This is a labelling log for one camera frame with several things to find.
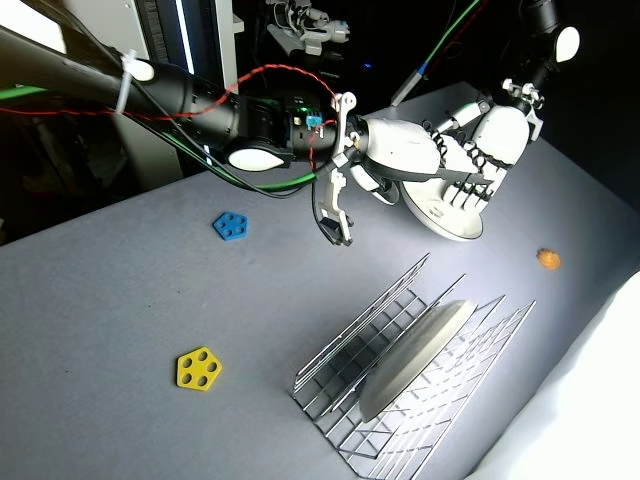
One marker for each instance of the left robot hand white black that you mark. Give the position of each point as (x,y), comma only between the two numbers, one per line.
(502,132)

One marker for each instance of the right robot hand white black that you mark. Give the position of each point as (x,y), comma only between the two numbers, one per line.
(400,150)

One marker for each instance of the white plate dark underside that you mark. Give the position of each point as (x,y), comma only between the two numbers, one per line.
(410,360)
(450,225)

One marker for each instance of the grey tube blue connector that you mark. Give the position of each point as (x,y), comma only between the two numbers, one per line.
(407,87)

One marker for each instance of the orange cookie shaped toy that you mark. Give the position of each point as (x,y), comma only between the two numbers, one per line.
(548,260)

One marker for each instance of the white grey mechanical device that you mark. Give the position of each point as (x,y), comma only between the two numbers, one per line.
(320,30)

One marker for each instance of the blue pentagon block with holes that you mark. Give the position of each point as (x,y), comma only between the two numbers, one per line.
(230,226)

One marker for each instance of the yellow pentagon block with holes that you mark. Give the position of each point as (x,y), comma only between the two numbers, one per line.
(198,370)

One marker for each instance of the white robot column LED strip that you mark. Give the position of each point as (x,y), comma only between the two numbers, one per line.
(107,25)

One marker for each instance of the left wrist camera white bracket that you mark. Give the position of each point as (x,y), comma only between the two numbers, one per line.
(535,122)

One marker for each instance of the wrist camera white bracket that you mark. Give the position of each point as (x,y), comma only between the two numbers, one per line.
(332,200)
(535,122)

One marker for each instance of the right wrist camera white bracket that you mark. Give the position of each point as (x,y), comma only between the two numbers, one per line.
(332,200)

